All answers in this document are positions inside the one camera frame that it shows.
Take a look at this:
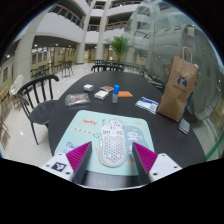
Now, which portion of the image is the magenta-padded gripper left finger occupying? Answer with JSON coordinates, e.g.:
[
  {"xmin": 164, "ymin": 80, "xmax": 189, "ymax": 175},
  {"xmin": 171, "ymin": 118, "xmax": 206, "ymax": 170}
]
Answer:
[{"xmin": 41, "ymin": 140, "xmax": 94, "ymax": 185}]

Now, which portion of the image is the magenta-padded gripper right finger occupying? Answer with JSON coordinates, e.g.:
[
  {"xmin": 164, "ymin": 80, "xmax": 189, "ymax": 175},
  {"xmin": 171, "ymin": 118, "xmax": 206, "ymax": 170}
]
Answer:
[{"xmin": 131, "ymin": 142, "xmax": 183, "ymax": 185}]

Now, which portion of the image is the white perforated computer mouse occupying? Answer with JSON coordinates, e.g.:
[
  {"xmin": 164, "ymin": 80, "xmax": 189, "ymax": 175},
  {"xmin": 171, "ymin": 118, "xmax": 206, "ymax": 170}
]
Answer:
[{"xmin": 98, "ymin": 123, "xmax": 128, "ymax": 169}]

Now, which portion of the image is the light blue printed mouse pad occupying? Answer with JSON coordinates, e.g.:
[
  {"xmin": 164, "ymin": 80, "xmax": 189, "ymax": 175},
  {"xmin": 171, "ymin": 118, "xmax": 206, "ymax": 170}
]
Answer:
[{"xmin": 53, "ymin": 109, "xmax": 156, "ymax": 177}]

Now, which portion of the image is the flat grey case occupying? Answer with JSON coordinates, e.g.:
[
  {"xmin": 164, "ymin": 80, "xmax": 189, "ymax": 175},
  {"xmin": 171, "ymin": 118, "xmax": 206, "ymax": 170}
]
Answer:
[{"xmin": 177, "ymin": 117, "xmax": 192, "ymax": 135}]

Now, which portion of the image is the black spindle-back chair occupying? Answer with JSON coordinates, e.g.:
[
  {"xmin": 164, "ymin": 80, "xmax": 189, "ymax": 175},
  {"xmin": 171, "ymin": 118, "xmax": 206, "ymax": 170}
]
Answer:
[{"xmin": 15, "ymin": 73, "xmax": 61, "ymax": 146}]

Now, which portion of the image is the blue and white packet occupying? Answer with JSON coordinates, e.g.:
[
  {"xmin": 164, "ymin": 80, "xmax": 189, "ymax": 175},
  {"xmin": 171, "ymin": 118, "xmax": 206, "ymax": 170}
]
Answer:
[{"xmin": 134, "ymin": 96, "xmax": 160, "ymax": 115}]

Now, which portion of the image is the clear plastic bag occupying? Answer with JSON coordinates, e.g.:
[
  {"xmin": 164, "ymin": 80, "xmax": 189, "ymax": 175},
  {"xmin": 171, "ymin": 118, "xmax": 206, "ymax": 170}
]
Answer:
[{"xmin": 64, "ymin": 92, "xmax": 92, "ymax": 108}]

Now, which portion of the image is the wooden chair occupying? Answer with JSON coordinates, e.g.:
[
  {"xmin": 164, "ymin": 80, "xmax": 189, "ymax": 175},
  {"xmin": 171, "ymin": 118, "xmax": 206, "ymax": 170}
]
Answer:
[{"xmin": 0, "ymin": 85, "xmax": 12, "ymax": 149}]

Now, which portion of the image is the brown and blue paper bag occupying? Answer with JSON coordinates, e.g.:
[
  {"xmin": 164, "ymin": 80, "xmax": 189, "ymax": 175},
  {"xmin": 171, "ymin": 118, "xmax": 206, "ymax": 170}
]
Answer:
[{"xmin": 156, "ymin": 46, "xmax": 200, "ymax": 123}]

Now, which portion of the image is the small white box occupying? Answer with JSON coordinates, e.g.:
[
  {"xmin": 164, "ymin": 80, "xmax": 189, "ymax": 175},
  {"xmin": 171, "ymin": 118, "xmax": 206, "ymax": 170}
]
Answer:
[
  {"xmin": 93, "ymin": 89, "xmax": 110, "ymax": 101},
  {"xmin": 83, "ymin": 83, "xmax": 95, "ymax": 93}
]

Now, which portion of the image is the small blue-capped bottle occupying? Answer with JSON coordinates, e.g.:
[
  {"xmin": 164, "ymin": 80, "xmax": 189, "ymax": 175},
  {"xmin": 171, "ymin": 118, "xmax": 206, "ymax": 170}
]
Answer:
[{"xmin": 111, "ymin": 84, "xmax": 121, "ymax": 104}]

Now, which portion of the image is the brown pink card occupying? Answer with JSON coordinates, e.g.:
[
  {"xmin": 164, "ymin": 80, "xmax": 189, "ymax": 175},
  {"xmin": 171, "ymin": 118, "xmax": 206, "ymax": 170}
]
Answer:
[{"xmin": 100, "ymin": 85, "xmax": 115, "ymax": 93}]

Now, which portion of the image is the white mesh chair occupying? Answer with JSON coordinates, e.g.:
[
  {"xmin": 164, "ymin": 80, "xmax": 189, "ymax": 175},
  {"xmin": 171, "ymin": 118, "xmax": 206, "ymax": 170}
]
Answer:
[{"xmin": 8, "ymin": 74, "xmax": 25, "ymax": 96}]

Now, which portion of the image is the group of dark chairs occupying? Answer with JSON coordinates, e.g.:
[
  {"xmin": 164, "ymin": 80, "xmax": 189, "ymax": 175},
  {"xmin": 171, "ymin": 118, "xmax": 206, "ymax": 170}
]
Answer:
[{"xmin": 29, "ymin": 59, "xmax": 75, "ymax": 80}]

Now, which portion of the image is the black chair behind table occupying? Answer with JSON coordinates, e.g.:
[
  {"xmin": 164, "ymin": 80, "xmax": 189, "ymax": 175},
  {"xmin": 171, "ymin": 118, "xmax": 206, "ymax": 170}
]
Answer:
[{"xmin": 90, "ymin": 63, "xmax": 125, "ymax": 74}]

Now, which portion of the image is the green potted plant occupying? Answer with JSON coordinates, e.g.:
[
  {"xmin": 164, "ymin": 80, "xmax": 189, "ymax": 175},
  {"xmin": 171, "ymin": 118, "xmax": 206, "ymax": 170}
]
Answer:
[{"xmin": 105, "ymin": 35, "xmax": 133, "ymax": 63}]

